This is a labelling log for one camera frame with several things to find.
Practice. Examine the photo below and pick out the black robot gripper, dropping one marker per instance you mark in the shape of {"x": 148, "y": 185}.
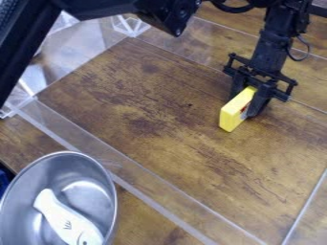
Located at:
{"x": 257, "y": 74}

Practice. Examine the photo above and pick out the yellow butter block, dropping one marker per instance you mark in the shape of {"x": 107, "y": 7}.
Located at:
{"x": 233, "y": 111}

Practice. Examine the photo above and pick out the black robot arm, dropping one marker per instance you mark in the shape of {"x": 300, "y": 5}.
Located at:
{"x": 26, "y": 20}

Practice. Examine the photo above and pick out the silver metal bowl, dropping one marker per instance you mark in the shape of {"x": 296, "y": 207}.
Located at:
{"x": 81, "y": 185}

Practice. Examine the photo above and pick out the blue object at edge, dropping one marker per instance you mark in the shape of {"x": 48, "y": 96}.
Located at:
{"x": 4, "y": 181}

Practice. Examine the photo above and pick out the clear acrylic barrier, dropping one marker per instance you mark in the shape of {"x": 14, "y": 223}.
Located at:
{"x": 72, "y": 43}

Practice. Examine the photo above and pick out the cream wooden fish toy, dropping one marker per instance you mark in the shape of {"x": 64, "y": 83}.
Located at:
{"x": 73, "y": 228}

